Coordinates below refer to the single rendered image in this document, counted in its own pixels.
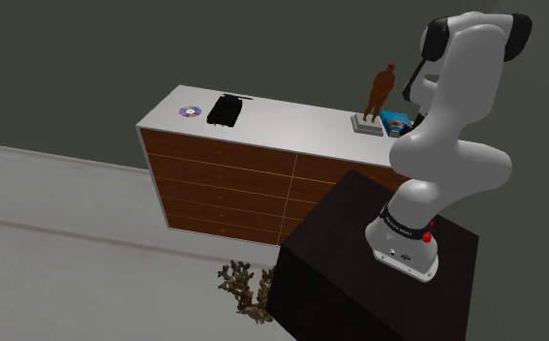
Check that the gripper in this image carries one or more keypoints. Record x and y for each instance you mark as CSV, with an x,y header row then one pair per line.
x,y
412,125

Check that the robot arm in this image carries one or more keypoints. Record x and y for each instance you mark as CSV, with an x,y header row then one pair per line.
x,y
448,141

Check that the blue box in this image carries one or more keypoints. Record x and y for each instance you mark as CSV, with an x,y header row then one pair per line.
x,y
395,124

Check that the brown human figure statue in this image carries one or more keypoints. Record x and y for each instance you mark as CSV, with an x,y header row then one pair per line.
x,y
379,92

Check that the dark robot stand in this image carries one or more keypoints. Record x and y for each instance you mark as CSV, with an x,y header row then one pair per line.
x,y
345,283

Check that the brown chest of drawers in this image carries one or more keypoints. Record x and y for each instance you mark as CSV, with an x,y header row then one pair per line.
x,y
236,174

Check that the black flat device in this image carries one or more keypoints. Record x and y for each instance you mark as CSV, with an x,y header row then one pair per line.
x,y
225,111

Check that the shiny compact disc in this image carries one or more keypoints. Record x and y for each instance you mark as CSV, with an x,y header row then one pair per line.
x,y
190,111

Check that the brown branching coral decoration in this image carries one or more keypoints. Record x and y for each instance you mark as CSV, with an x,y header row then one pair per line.
x,y
245,288

